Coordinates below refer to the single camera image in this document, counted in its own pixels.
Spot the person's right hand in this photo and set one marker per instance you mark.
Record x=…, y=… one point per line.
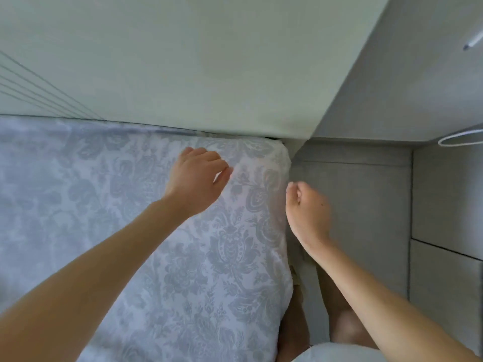
x=308, y=215

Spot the person's left hand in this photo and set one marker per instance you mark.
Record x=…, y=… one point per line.
x=196, y=181

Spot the blue-grey cloth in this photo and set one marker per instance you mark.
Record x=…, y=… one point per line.
x=113, y=222

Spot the person's left forearm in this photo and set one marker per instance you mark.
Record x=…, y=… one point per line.
x=83, y=290

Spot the person's right forearm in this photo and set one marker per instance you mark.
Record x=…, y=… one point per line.
x=392, y=313

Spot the person's right leg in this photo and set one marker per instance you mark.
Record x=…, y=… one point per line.
x=343, y=313

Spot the person's leg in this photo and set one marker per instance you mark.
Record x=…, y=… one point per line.
x=294, y=328
x=343, y=313

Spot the person's left leg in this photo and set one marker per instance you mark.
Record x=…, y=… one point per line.
x=294, y=328

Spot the person's white shorts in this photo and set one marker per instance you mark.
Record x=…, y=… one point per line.
x=347, y=353

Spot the white wardrobe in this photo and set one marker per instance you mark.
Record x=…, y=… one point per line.
x=449, y=230

